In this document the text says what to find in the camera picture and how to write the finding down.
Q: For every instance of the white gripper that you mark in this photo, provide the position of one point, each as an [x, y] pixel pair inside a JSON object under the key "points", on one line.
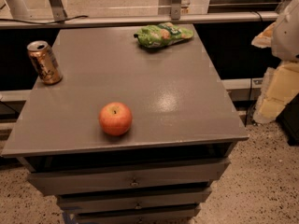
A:
{"points": [[288, 34]]}

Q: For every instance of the red apple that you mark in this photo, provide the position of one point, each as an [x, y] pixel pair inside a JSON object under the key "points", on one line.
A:
{"points": [[115, 119]]}

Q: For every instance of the grey drawer cabinet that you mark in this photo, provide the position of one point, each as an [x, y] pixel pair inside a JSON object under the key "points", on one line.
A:
{"points": [[129, 135]]}

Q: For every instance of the white pipe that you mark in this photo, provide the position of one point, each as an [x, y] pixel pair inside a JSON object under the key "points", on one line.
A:
{"points": [[18, 9]]}

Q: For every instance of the grey metal railing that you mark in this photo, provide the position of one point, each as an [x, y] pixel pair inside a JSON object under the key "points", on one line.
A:
{"points": [[83, 21]]}

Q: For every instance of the bottom grey drawer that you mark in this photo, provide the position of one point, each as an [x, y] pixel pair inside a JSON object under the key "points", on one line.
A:
{"points": [[139, 216]]}

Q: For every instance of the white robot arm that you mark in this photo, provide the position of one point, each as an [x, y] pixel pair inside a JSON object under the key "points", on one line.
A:
{"points": [[280, 85]]}

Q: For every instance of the top grey drawer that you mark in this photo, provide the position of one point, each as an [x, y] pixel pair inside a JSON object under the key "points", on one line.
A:
{"points": [[128, 177]]}

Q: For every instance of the green snack bag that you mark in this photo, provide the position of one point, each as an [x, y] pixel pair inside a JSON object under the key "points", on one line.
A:
{"points": [[162, 35]]}

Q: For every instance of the middle grey drawer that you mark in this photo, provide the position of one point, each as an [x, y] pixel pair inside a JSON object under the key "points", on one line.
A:
{"points": [[134, 200]]}

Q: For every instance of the grey drawer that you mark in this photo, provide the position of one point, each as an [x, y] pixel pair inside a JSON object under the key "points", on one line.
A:
{"points": [[139, 216], [134, 200], [128, 177]]}

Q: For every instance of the orange soda can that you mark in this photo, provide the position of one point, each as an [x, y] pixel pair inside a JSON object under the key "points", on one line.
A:
{"points": [[43, 60]]}

